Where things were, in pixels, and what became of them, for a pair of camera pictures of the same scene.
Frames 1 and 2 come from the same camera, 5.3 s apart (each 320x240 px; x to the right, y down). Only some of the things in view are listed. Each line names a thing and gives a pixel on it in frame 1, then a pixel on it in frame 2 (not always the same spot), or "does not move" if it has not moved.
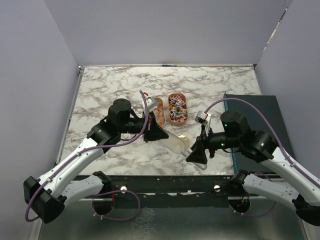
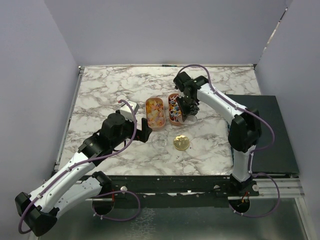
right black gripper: (198, 154) to (193, 111)
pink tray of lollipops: (178, 109) does not move
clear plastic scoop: (178, 146) to (190, 119)
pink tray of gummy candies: (159, 112) does not move
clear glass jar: (159, 146) does not move
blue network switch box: (268, 105) does not move
